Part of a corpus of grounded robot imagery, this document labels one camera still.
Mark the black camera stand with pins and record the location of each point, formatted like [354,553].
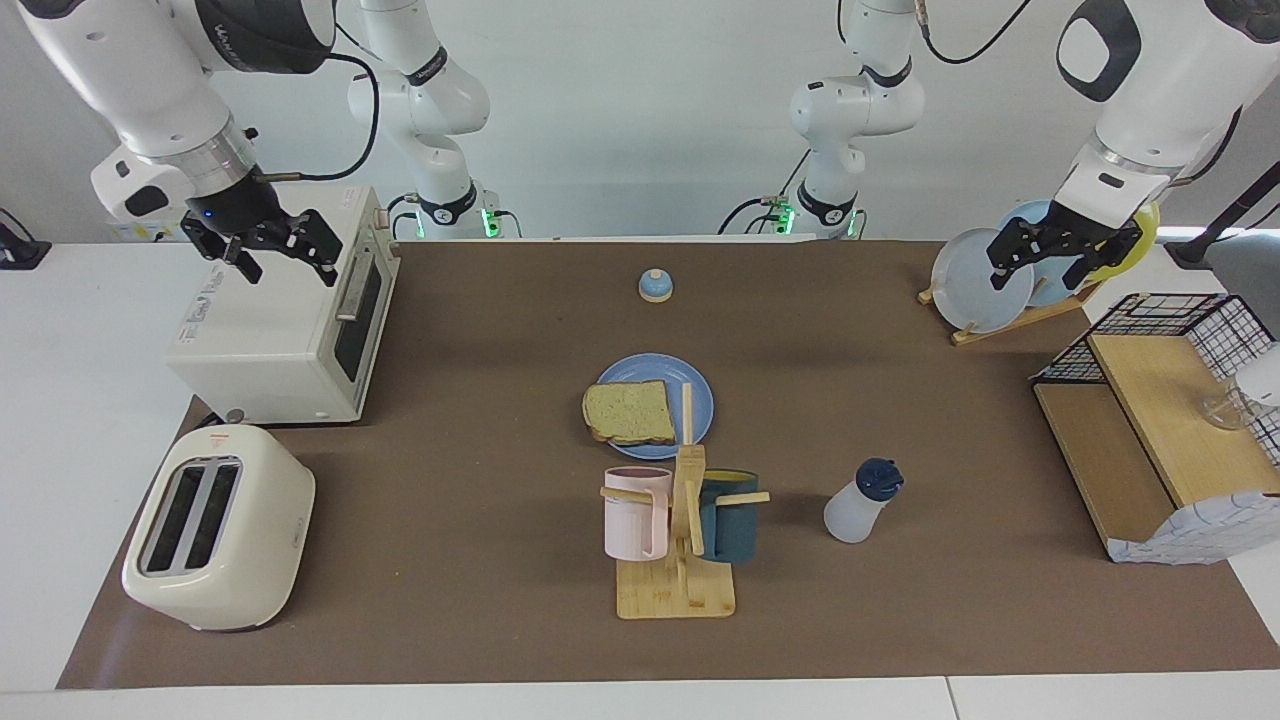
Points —
[1215,232]

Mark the cream two-slot toaster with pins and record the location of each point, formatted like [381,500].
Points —
[260,540]

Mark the brown table mat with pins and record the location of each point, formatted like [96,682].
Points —
[480,450]

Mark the wooden shelf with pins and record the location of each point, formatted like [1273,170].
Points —
[1150,410]

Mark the wooden mug tree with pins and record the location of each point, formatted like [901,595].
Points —
[675,595]

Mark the grey chair back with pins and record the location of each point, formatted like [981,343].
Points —
[1255,280]

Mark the toasted bread slice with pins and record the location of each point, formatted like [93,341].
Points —
[630,412]

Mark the dark teal mug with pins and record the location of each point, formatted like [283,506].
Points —
[730,530]

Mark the white toaster oven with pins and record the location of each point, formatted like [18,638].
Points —
[270,340]

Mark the grey round plate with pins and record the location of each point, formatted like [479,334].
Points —
[965,285]

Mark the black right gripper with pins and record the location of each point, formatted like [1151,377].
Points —
[240,210]

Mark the black clamp mount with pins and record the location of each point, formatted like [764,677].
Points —
[20,250]

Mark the light blue round plate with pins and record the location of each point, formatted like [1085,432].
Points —
[1050,285]

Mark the white power strip box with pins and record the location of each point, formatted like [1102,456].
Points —
[125,232]

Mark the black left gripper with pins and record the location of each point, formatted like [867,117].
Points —
[1072,225]

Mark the white blue-grid cloth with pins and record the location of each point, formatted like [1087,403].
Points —
[1210,530]

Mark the clear glass cup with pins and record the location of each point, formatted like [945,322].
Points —
[1228,408]

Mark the pink ribbed mug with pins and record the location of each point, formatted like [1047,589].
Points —
[632,520]

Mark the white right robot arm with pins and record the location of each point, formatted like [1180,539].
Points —
[150,80]

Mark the seasoning bottle with blue cap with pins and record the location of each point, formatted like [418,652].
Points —
[855,510]

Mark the yellow round plate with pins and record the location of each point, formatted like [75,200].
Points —
[1145,235]

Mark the wooden plate rack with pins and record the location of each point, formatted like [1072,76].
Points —
[1010,325]

